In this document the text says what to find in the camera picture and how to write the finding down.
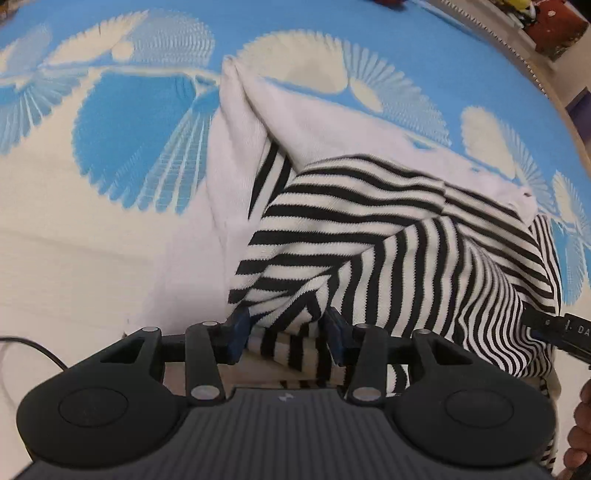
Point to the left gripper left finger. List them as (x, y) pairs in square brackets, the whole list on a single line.
[(128, 399)]

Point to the wooden bed frame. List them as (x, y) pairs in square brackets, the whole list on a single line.
[(490, 24)]

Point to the purple box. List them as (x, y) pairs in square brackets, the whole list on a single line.
[(579, 107)]

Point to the yellow plush toys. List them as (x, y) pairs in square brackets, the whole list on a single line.
[(520, 8)]

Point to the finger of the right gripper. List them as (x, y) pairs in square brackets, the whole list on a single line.
[(569, 333)]

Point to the blue white patterned bedsheet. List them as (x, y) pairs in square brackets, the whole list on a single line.
[(107, 107)]

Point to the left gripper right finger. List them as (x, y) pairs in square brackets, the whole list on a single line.
[(445, 401)]

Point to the person's right hand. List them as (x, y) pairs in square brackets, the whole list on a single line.
[(579, 437)]

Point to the striped white hooded sweater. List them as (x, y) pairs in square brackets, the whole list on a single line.
[(317, 207)]

